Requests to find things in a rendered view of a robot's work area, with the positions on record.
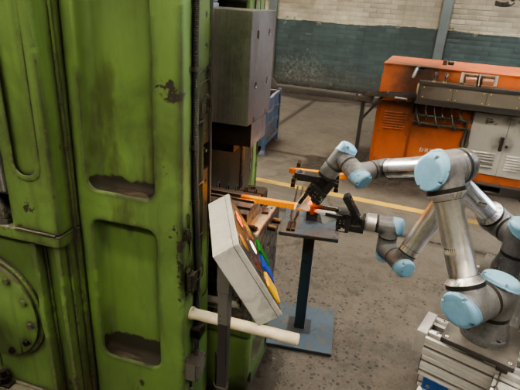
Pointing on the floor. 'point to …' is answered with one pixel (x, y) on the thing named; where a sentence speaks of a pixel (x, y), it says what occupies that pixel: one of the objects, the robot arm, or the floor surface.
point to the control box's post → (223, 338)
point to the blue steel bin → (271, 120)
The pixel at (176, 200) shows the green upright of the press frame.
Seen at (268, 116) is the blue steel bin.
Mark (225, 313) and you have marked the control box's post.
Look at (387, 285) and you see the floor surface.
